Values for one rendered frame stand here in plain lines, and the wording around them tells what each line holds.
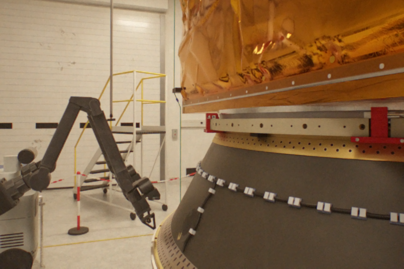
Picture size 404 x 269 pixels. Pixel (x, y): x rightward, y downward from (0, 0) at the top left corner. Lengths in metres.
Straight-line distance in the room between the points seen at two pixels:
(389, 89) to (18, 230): 1.52
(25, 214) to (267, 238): 1.11
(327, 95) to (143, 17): 8.31
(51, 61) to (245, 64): 7.70
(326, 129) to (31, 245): 1.37
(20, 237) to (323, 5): 1.51
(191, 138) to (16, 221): 7.59
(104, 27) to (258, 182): 8.05
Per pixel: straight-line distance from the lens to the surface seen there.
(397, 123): 0.88
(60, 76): 8.58
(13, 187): 1.48
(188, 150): 8.99
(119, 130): 5.90
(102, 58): 8.63
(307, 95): 0.92
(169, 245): 1.33
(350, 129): 0.89
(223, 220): 1.07
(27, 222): 1.67
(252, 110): 1.12
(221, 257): 1.03
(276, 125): 0.98
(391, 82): 0.73
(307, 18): 0.89
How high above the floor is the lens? 1.71
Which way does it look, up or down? level
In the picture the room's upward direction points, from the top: straight up
